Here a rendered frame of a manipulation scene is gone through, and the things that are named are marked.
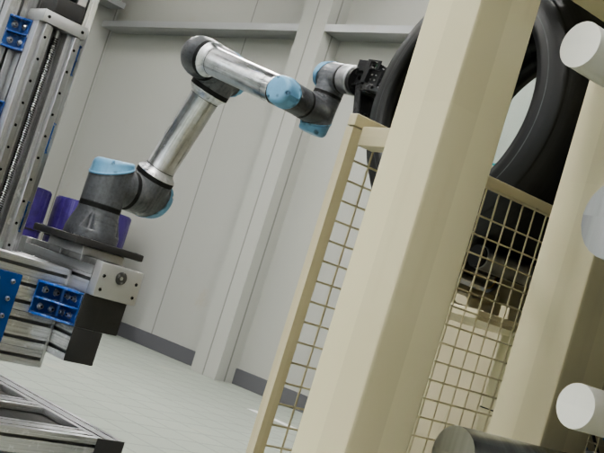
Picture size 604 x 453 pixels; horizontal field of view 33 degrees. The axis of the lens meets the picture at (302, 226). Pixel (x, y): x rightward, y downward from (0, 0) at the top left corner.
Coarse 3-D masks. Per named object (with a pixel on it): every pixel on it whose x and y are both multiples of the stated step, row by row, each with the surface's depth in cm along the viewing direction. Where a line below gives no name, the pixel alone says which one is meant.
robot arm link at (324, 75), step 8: (320, 64) 256; (328, 64) 254; (336, 64) 252; (344, 64) 250; (320, 72) 254; (328, 72) 251; (320, 80) 253; (328, 80) 251; (320, 88) 252; (328, 88) 251
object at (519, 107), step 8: (528, 88) 293; (520, 96) 295; (528, 96) 292; (512, 104) 296; (520, 104) 294; (528, 104) 291; (512, 112) 296; (520, 112) 293; (512, 120) 295; (520, 120) 292; (504, 128) 296; (512, 128) 294; (504, 136) 295; (512, 136) 293; (504, 144) 294; (496, 152) 296; (504, 152) 293; (496, 160) 295
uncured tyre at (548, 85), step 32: (544, 0) 187; (416, 32) 213; (544, 32) 183; (544, 64) 181; (384, 96) 215; (512, 96) 230; (544, 96) 179; (576, 96) 177; (544, 128) 177; (512, 160) 180; (544, 160) 177; (544, 192) 179; (480, 224) 185; (512, 224) 183; (512, 256) 192
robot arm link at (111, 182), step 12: (96, 168) 270; (108, 168) 270; (120, 168) 271; (132, 168) 274; (96, 180) 270; (108, 180) 269; (120, 180) 271; (132, 180) 275; (84, 192) 271; (96, 192) 269; (108, 192) 269; (120, 192) 272; (132, 192) 275; (108, 204) 270; (120, 204) 273; (132, 204) 277
